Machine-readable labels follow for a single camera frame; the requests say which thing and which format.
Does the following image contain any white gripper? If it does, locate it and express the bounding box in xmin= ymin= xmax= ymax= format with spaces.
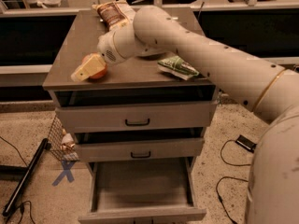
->
xmin=71 ymin=32 xmax=125 ymax=81

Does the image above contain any grey drawer cabinet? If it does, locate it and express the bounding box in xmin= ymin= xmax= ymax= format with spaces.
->
xmin=44 ymin=10 xmax=217 ymax=224

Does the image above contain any top drawer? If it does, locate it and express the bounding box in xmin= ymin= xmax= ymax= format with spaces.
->
xmin=56 ymin=102 xmax=217 ymax=133

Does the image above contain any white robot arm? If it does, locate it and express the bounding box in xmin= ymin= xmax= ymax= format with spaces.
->
xmin=71 ymin=6 xmax=299 ymax=224

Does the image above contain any blue tape cross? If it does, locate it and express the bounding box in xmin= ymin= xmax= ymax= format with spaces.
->
xmin=52 ymin=161 xmax=75 ymax=186

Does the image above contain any black bar left floor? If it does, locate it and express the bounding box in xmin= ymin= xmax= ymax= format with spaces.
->
xmin=2 ymin=138 xmax=50 ymax=217

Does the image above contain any drawer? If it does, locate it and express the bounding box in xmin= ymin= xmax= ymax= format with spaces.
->
xmin=78 ymin=158 xmax=206 ymax=224
xmin=56 ymin=102 xmax=217 ymax=133
xmin=75 ymin=137 xmax=205 ymax=162

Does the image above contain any wire mesh basket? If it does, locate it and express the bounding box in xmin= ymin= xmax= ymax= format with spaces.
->
xmin=48 ymin=117 xmax=78 ymax=161

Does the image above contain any green snack bag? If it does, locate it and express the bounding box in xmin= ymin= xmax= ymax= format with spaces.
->
xmin=158 ymin=56 xmax=199 ymax=80

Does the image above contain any middle drawer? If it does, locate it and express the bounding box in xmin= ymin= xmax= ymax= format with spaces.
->
xmin=75 ymin=137 xmax=205 ymax=162

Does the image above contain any bottom drawer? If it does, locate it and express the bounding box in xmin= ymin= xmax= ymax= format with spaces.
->
xmin=78 ymin=158 xmax=206 ymax=224

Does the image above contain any brown chip bag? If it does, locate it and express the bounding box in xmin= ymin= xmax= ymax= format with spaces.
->
xmin=92 ymin=0 xmax=135 ymax=31

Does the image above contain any red apple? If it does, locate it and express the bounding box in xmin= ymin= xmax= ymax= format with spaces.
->
xmin=82 ymin=53 xmax=107 ymax=79

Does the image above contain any black floor cable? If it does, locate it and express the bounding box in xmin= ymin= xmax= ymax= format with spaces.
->
xmin=215 ymin=139 xmax=252 ymax=224

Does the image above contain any black power adapter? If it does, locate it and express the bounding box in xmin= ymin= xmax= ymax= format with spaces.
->
xmin=235 ymin=135 xmax=256 ymax=153

